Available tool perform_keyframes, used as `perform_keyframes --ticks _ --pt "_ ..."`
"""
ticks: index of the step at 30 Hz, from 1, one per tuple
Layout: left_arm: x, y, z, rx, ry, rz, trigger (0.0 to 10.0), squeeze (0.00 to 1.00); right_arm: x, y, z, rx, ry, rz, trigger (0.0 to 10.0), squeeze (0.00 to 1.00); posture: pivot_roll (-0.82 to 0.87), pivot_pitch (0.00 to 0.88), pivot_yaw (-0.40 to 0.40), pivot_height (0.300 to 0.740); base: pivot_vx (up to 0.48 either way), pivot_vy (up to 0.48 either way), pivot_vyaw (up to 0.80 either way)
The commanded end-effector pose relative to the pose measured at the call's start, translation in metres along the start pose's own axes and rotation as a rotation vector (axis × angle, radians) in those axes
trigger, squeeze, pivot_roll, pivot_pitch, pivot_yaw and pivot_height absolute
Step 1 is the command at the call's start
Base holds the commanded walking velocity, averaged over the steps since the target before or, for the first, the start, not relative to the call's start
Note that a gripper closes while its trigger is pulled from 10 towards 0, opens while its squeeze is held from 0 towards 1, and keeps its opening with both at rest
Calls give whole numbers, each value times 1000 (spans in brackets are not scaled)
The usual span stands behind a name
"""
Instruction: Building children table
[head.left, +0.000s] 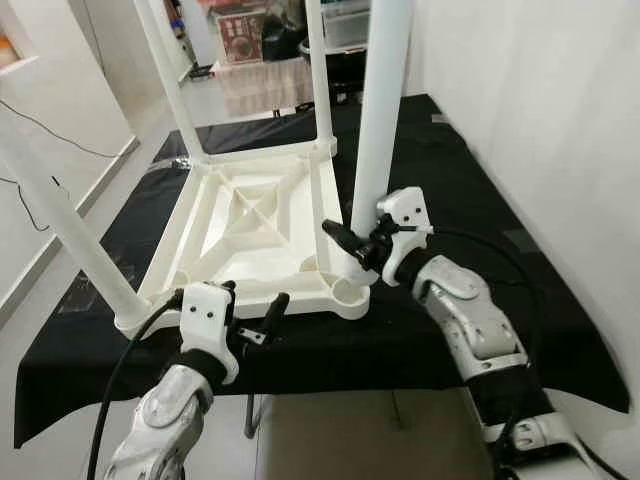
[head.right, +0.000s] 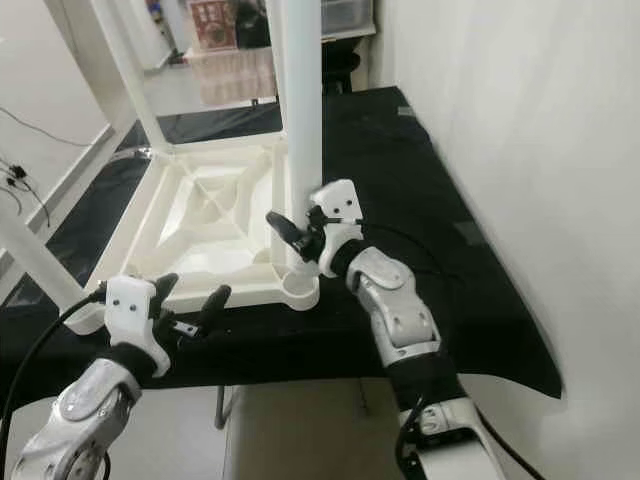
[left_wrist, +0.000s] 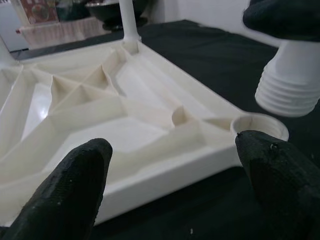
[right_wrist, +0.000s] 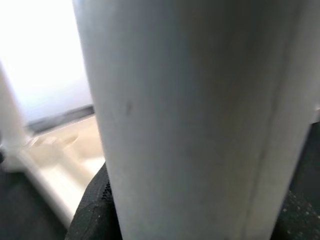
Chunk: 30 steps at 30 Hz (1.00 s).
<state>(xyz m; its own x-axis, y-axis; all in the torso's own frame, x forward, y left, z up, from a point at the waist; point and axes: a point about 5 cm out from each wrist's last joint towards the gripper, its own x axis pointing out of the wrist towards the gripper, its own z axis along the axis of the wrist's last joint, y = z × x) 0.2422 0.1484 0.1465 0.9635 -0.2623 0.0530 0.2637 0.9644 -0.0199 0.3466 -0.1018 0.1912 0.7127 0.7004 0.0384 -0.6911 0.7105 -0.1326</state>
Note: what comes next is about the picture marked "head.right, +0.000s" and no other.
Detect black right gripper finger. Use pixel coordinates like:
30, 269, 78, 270
264, 209, 313, 257

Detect white plastic children table top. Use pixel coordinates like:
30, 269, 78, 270
63, 136, 323, 333

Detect black table cloth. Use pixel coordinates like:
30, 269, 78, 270
0, 84, 566, 403

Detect pink cloth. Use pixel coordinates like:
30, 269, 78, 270
183, 44, 283, 108

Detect printed cardboard box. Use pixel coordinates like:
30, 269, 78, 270
189, 0, 242, 53

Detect clear plastic storage box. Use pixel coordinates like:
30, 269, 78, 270
320, 0, 375, 41

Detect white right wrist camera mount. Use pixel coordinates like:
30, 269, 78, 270
309, 179, 366, 281

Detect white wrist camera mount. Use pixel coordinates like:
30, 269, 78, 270
309, 179, 366, 281
104, 274, 173, 381

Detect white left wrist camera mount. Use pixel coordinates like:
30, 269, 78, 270
104, 274, 173, 381

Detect metal folding table frame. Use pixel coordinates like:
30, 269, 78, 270
214, 384, 243, 433

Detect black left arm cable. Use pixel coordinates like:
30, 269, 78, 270
0, 284, 113, 443

